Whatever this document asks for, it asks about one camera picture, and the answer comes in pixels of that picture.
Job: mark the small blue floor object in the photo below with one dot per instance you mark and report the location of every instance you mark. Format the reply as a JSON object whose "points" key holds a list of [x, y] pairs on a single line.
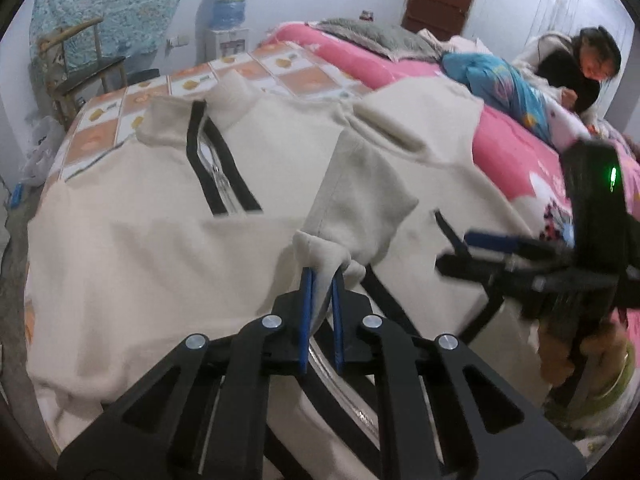
{"points": [[17, 195]]}

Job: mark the white plastic bags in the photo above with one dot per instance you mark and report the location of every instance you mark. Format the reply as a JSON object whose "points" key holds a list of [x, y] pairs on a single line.
{"points": [[42, 150]]}

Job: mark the orange tile-pattern tablecloth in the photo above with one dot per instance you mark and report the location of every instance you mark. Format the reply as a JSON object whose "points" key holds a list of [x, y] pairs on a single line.
{"points": [[295, 77]]}

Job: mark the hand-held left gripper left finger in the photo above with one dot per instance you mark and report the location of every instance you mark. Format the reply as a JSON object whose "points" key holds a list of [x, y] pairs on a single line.
{"points": [[305, 310]]}

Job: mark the grey fuzzy blanket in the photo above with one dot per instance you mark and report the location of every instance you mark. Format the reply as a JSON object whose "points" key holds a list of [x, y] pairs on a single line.
{"points": [[385, 40]]}

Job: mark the wall power outlet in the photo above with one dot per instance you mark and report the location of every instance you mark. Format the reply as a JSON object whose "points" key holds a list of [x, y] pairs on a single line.
{"points": [[177, 42]]}

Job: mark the cream zip jacket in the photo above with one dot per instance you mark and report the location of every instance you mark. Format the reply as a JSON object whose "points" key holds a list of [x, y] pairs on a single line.
{"points": [[150, 260]]}

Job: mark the wooden chair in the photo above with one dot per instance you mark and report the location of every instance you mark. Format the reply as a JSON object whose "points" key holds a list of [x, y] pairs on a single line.
{"points": [[85, 77]]}

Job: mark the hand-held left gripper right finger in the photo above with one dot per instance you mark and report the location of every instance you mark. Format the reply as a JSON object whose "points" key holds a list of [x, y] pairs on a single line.
{"points": [[338, 320]]}

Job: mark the person's right hand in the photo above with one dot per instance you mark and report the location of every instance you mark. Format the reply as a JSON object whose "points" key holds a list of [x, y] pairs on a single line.
{"points": [[555, 355]]}

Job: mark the white water dispenser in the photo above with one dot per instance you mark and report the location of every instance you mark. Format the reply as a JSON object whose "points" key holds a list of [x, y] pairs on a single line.
{"points": [[227, 42]]}

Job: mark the pink floral blanket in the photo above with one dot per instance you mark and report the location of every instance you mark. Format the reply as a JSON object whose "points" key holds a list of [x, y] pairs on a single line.
{"points": [[505, 155]]}

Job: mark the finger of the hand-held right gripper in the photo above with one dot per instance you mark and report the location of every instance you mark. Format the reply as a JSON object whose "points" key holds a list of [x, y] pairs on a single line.
{"points": [[490, 241], [465, 266]]}

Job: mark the teal floral hanging cloth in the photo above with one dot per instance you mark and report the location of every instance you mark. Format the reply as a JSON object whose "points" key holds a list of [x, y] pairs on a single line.
{"points": [[125, 0]]}

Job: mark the blue water bottle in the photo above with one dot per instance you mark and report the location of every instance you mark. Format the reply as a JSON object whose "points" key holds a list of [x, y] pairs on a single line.
{"points": [[230, 7]]}

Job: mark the blue printed cloth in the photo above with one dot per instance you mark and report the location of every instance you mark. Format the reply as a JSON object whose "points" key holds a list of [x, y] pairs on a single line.
{"points": [[495, 80]]}

